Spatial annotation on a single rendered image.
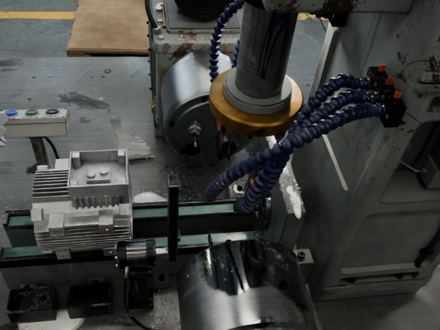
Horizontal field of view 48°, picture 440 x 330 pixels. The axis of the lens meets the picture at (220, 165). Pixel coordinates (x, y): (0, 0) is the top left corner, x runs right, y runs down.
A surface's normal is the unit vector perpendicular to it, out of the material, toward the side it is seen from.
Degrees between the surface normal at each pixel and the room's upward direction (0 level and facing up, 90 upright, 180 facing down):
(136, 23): 0
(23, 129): 69
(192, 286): 54
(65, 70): 0
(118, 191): 90
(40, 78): 0
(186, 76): 28
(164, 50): 90
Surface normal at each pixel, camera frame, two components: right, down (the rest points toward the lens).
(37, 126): 0.15, 0.44
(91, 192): 0.14, 0.73
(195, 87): -0.28, -0.61
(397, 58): -0.99, 0.05
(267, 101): 0.07, -0.67
